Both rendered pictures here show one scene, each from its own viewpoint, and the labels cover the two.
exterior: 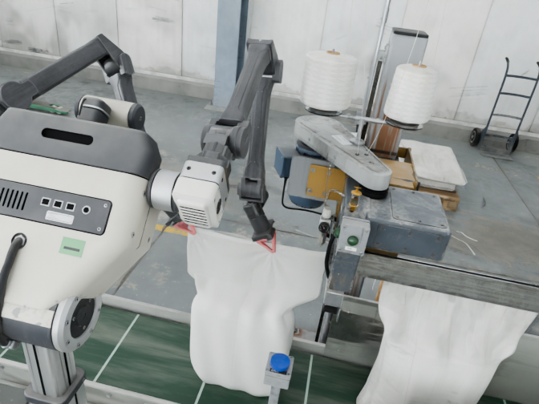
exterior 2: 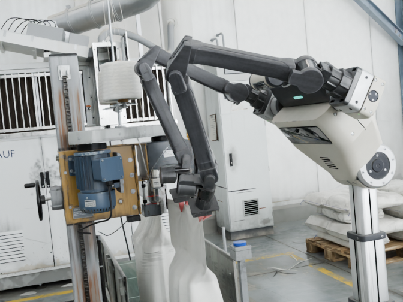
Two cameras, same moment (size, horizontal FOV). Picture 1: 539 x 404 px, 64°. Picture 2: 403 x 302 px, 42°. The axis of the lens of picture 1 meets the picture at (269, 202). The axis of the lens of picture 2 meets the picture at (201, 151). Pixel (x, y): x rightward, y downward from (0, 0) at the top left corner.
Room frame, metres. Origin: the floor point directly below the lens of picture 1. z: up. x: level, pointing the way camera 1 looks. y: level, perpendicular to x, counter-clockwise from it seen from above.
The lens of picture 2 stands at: (2.00, 1.97, 1.40)
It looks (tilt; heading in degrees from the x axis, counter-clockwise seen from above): 3 degrees down; 246
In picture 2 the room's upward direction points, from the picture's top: 5 degrees counter-clockwise
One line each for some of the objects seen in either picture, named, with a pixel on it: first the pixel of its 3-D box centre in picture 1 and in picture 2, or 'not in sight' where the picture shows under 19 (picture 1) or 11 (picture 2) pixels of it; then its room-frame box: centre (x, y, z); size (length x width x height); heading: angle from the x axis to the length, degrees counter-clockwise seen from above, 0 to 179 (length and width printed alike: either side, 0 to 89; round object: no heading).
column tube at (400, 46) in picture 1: (355, 244); (83, 249); (1.56, -0.40, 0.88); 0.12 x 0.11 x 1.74; 172
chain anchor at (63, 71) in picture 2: (382, 53); (63, 72); (1.57, -0.33, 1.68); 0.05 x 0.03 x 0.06; 172
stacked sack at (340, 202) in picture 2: not in sight; (365, 200); (-1.31, -1.76, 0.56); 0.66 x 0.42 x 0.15; 172
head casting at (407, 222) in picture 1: (386, 236); (167, 166); (1.12, -0.37, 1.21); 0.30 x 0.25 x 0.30; 82
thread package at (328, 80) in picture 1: (328, 80); (120, 81); (1.38, -0.14, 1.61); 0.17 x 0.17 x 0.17
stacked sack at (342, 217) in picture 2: not in sight; (348, 211); (-1.29, -1.97, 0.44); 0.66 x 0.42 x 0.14; 76
